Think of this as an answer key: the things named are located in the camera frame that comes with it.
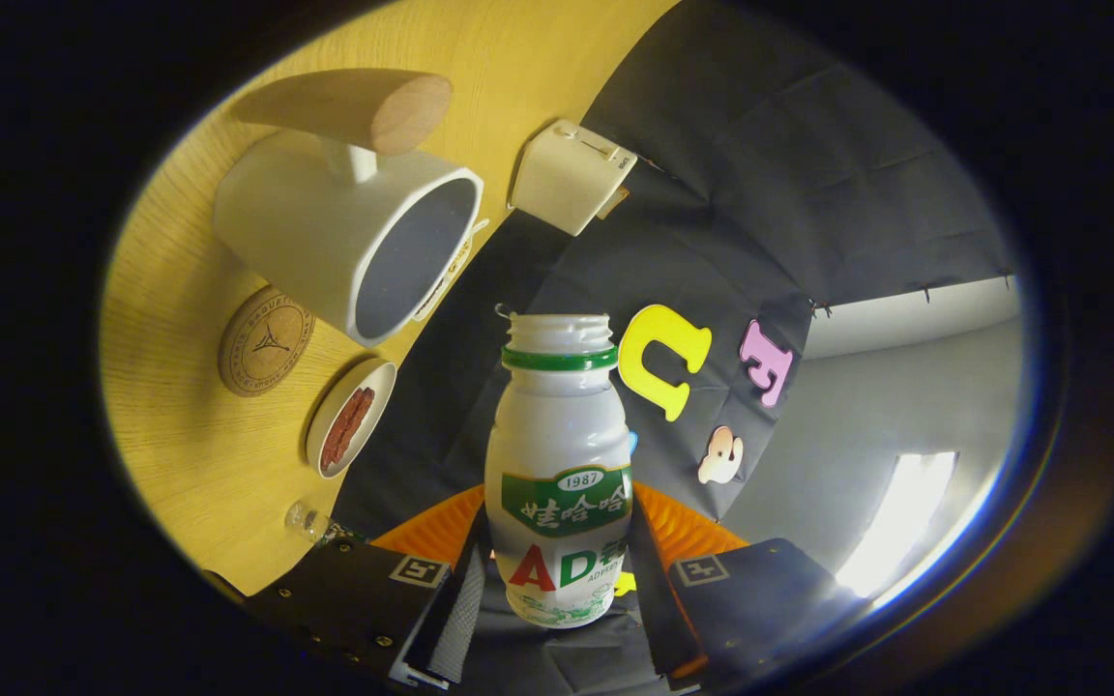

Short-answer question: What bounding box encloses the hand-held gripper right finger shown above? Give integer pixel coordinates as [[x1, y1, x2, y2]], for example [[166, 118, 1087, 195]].
[[627, 480, 867, 682]]

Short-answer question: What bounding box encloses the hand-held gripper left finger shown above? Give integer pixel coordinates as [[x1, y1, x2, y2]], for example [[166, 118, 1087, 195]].
[[246, 483, 492, 692]]

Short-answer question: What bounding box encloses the white juice bottle green label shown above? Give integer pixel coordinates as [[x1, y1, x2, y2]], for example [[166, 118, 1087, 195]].
[[484, 312, 635, 629]]

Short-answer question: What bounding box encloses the round cork coaster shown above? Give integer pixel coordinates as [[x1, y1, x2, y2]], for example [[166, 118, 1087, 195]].
[[218, 285, 315, 398]]

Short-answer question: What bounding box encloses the white cup wooden handle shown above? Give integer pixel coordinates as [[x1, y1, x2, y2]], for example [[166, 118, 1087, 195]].
[[214, 68, 485, 349]]

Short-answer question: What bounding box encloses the clear plastic water bottle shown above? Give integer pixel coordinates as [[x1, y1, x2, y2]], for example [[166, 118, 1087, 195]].
[[284, 501, 336, 544]]

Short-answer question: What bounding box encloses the red meat slice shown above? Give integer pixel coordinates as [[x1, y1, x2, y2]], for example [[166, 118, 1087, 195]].
[[337, 387, 376, 455], [320, 396, 363, 473]]

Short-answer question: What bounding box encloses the white round plate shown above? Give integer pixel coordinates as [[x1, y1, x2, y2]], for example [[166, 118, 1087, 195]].
[[305, 360, 398, 479]]

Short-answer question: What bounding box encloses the wooden table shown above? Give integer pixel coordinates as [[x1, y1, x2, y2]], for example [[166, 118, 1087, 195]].
[[98, 0, 684, 595]]

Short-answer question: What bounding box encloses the white sectioned condiment dish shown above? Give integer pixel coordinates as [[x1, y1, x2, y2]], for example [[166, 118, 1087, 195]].
[[412, 217, 490, 322]]

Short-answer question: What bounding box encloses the cream toaster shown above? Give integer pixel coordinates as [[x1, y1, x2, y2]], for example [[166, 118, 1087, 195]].
[[509, 118, 638, 238]]

